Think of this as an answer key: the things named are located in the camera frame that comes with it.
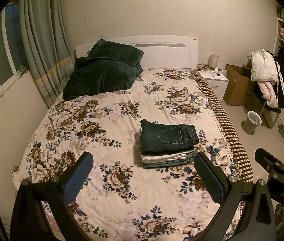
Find dark blue denim jeans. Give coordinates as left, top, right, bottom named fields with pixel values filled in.
left=140, top=119, right=199, bottom=156

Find grey shoe on floor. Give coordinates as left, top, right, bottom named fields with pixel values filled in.
left=278, top=124, right=284, bottom=139

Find grey mesh waste bin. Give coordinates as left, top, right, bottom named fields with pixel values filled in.
left=241, top=110, right=262, bottom=135

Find black metal chair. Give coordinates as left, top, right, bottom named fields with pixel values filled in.
left=243, top=49, right=284, bottom=117

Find pink puffer jacket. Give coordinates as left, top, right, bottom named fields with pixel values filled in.
left=258, top=82, right=279, bottom=108

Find brown cardboard box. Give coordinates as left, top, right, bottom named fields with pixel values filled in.
left=223, top=64, right=255, bottom=106

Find white puffer jacket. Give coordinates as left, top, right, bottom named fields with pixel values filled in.
left=247, top=49, right=278, bottom=85

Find white nightstand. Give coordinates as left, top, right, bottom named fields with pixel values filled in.
left=197, top=66, right=229, bottom=101

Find folded white pants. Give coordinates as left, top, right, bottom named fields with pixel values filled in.
left=141, top=150, right=194, bottom=164

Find beige cylindrical lamp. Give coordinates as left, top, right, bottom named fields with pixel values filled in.
left=208, top=53, right=218, bottom=70

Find dark green folded quilt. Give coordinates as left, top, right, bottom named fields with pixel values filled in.
left=63, top=57, right=143, bottom=101

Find white bed headboard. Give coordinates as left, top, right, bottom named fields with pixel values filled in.
left=75, top=35, right=199, bottom=69

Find dark green pillow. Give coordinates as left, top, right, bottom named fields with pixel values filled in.
left=86, top=39, right=144, bottom=66

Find grey green striped curtain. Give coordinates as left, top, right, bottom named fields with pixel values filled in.
left=18, top=0, right=75, bottom=107

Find window with white frame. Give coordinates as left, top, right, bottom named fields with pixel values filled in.
left=0, top=2, right=29, bottom=97

